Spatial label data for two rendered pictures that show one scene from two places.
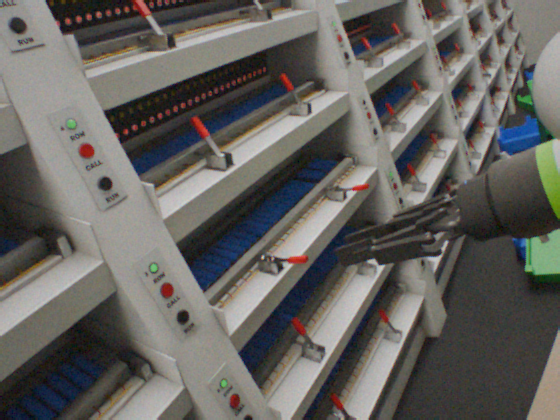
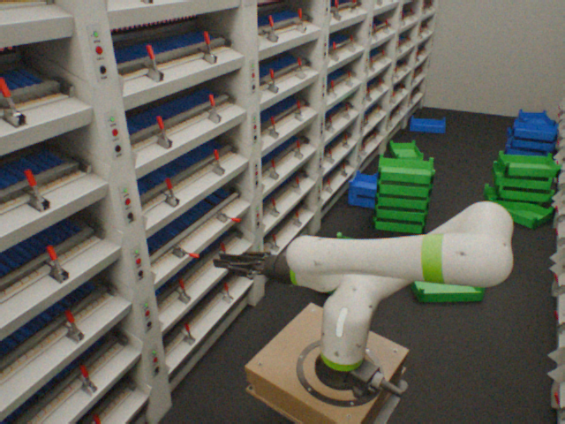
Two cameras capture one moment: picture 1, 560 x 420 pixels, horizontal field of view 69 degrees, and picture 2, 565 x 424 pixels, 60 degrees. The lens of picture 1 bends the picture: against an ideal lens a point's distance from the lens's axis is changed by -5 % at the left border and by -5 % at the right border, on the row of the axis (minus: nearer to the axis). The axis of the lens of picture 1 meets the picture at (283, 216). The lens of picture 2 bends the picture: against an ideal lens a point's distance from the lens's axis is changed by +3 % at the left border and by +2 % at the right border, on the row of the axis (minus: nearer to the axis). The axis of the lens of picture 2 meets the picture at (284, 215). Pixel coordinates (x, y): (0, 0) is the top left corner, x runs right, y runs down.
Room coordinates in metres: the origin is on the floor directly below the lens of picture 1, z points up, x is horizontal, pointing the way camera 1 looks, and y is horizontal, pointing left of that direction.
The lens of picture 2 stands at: (-0.72, 0.07, 1.45)
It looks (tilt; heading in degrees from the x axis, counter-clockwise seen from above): 29 degrees down; 345
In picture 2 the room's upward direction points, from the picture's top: straight up
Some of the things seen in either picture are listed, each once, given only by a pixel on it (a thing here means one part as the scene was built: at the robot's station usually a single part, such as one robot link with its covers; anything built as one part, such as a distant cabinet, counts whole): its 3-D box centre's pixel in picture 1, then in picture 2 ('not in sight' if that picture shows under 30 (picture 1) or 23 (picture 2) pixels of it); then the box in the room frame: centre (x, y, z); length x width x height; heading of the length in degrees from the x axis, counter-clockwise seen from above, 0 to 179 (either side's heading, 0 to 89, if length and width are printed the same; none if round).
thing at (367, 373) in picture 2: not in sight; (357, 372); (0.17, -0.39, 0.40); 0.26 x 0.15 x 0.06; 36
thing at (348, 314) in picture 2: not in sight; (346, 326); (0.22, -0.37, 0.53); 0.16 x 0.13 x 0.19; 141
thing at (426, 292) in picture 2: not in sight; (444, 282); (0.89, -1.17, 0.04); 0.30 x 0.20 x 0.08; 77
